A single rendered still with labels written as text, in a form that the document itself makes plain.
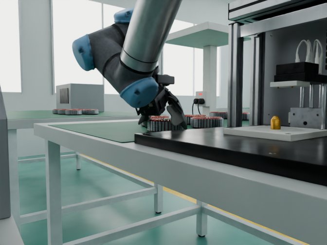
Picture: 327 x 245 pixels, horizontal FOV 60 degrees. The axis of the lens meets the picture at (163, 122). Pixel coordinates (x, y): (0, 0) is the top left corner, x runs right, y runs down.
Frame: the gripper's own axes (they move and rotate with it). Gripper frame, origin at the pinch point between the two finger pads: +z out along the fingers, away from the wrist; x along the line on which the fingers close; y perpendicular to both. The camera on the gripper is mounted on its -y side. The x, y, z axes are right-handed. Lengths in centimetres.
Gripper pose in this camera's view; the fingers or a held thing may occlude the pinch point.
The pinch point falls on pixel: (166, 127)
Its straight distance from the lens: 86.4
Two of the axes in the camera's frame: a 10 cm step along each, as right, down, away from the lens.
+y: -4.2, 5.5, -7.2
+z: 2.5, 8.3, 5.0
